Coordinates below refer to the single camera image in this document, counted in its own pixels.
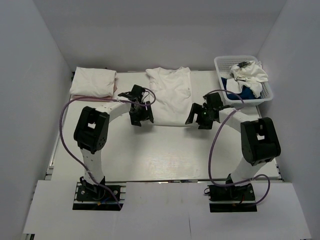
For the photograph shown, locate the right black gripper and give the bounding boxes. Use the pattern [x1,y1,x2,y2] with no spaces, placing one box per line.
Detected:
[186,102,214,130]

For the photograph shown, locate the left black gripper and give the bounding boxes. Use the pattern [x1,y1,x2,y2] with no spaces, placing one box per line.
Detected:
[129,100,154,127]

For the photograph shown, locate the white cartoon print t-shirt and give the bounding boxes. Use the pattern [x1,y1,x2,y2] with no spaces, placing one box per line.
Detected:
[145,66,193,127]

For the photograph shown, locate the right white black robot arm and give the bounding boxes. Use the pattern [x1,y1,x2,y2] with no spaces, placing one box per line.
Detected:
[185,103,281,200]

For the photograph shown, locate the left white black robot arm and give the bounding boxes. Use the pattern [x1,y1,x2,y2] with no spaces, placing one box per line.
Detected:
[73,101,154,200]

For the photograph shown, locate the folded pink t-shirt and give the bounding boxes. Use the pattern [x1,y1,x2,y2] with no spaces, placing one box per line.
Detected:
[69,78,117,99]

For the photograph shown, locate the blue t-shirt in basket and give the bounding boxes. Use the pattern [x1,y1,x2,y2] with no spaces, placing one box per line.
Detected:
[221,77,261,101]

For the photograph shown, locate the folded white t-shirt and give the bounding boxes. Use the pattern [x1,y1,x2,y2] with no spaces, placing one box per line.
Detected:
[69,67,117,98]

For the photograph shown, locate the crumpled white t-shirt in basket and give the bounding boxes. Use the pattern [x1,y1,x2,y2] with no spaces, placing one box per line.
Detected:
[225,60,269,99]

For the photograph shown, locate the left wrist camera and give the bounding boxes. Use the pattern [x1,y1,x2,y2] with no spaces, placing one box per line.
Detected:
[118,84,146,103]

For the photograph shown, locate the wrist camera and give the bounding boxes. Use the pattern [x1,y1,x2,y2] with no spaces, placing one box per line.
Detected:
[203,92,231,111]
[118,84,146,103]

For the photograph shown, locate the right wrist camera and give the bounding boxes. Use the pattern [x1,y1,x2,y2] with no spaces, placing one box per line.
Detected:
[203,92,231,111]

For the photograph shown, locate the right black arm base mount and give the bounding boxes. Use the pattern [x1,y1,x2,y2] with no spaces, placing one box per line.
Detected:
[203,183,257,213]

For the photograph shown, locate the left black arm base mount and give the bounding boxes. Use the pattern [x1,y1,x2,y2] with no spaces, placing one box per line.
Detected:
[72,176,126,211]

